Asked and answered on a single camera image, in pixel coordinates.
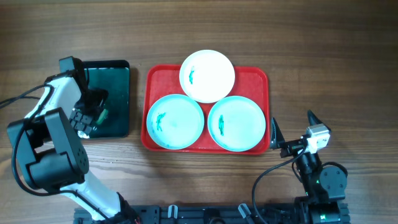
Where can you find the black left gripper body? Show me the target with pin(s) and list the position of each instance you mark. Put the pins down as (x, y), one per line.
(89, 109)

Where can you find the white plate back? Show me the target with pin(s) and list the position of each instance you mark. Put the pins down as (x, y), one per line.
(207, 76)

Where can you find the light blue plate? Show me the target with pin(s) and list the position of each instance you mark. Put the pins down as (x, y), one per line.
(175, 122)
(236, 123)

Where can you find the black tray with green water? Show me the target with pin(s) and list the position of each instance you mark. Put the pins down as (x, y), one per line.
(113, 76)

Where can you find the green yellow sponge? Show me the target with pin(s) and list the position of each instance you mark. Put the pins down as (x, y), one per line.
(102, 117)

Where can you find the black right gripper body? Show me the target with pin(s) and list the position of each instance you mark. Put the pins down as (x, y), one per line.
(290, 148)

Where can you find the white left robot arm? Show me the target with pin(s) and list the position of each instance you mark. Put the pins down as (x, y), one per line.
(48, 157)

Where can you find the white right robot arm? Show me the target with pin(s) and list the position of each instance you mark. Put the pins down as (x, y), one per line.
(324, 183)

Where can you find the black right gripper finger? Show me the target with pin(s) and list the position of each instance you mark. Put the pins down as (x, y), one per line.
(313, 119)
(277, 138)

